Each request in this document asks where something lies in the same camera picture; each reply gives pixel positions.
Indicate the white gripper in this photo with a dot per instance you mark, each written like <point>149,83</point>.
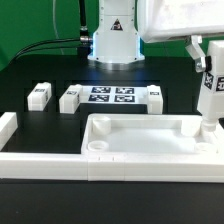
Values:
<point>164,20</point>

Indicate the white desk top tray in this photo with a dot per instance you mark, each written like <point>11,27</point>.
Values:
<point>150,134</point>

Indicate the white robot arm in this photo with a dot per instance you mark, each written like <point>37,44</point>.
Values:
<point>124,24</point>

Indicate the fiducial marker sheet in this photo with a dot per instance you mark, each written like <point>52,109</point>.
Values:
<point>113,95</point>

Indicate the white U-shaped fence wall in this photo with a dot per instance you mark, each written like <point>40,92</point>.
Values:
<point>104,166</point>

